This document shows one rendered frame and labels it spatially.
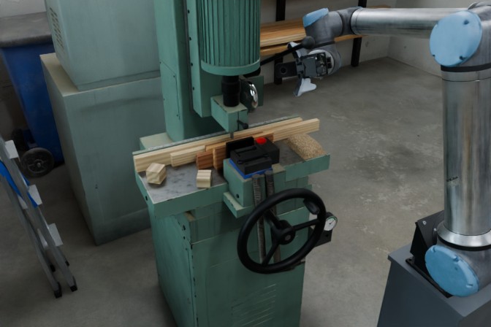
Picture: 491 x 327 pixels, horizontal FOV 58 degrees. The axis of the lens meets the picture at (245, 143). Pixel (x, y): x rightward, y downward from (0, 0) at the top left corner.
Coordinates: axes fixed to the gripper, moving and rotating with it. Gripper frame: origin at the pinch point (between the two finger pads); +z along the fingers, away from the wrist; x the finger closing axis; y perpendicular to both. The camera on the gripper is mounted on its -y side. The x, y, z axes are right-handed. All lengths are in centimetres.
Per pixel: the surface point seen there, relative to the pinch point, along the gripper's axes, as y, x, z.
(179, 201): -30.9, 31.1, 21.6
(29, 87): -189, -12, -67
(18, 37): -177, -40, -58
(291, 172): -7.3, 32.2, -7.4
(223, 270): -32, 62, 4
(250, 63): -10.0, -3.8, 3.8
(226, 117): -21.6, 11.2, 2.3
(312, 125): -5.1, 21.1, -29.1
